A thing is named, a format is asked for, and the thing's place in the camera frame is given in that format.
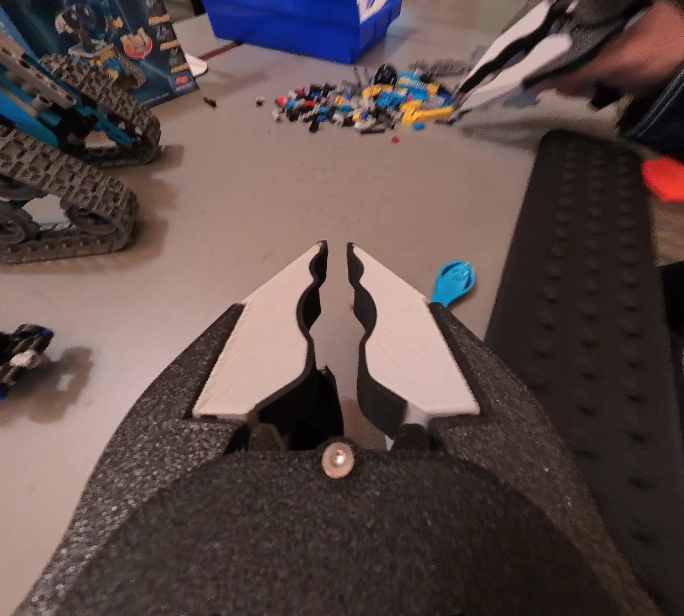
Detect person's right forearm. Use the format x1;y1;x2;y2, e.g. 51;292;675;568
615;61;684;147

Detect person's right hand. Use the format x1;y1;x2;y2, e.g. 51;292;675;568
564;0;684;96

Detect small blue black toy car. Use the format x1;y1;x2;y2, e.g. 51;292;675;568
0;324;55;403

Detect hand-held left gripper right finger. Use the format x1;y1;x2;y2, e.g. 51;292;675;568
346;242;481;439

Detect grey desk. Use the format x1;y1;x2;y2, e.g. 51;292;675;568
0;0;621;616

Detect blue plastic bin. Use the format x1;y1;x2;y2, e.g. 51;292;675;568
188;0;404;66

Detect black dimpled pad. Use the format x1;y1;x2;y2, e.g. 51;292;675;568
483;129;682;616

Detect pile of toy building pieces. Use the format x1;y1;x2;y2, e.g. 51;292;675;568
271;63;457;135

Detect orange traffic cone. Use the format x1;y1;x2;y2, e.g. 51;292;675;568
641;157;684;203

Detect blue brick separator tool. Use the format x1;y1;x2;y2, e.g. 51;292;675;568
430;259;476;308

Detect building robot kit booklet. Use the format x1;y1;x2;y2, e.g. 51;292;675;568
0;0;200;106

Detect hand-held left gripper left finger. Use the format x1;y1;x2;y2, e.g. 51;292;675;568
190;240;329;422

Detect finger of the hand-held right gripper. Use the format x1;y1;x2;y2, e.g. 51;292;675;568
453;33;576;118
453;0;558;94

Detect grey track link pieces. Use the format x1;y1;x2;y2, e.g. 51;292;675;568
410;56;476;78

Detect blue grey tracked toy robot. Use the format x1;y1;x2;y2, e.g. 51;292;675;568
0;31;162;265

